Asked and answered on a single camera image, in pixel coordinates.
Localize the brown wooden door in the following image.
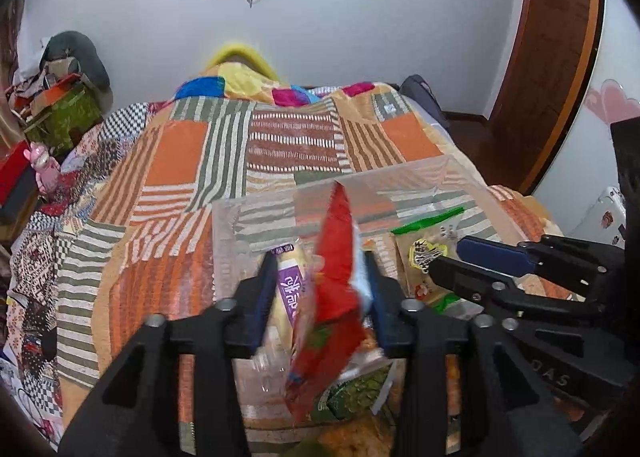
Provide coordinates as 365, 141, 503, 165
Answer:
477, 0, 607, 196

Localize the white stickered case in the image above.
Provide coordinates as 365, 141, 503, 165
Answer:
569, 186, 628, 249

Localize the pink toy figure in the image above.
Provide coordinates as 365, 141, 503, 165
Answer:
29, 141, 62, 197

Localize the green yellow-label snack packet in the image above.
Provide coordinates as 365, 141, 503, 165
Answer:
391, 206, 471, 314

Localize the yellow purple-label snack packet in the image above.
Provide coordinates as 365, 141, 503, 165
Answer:
268, 244, 314, 358

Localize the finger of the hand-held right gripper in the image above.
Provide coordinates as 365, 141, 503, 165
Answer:
429, 256, 607, 322
456, 234, 627, 301

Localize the green cardboard box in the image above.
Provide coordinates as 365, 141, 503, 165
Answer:
22, 73, 105, 150

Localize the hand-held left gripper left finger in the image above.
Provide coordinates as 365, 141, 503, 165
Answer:
59, 251, 279, 457

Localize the red snack packet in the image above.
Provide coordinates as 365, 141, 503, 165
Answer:
283, 181, 368, 422

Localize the dark bag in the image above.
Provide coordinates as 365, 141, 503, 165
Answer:
398, 74, 451, 129

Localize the yellow pillow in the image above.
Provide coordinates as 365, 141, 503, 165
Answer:
199, 41, 279, 81

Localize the clear plastic storage box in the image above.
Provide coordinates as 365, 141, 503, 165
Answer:
212, 154, 507, 440

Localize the pink heart wall sticker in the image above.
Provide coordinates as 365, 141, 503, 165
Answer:
584, 79, 640, 127

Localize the green patterned snack packet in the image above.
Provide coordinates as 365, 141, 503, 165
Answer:
314, 365, 397, 424

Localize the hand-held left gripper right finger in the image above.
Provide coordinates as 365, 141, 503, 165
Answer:
363, 250, 584, 457

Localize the grey clothes pile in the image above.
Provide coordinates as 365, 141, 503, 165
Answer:
37, 30, 112, 92

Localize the orange snack packet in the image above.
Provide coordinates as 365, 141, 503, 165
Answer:
300, 414, 398, 457

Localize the checkered printed bedsheet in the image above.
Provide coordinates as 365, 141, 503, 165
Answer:
0, 101, 153, 448

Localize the orange striped patchwork blanket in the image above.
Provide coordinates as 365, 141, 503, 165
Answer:
55, 61, 568, 457

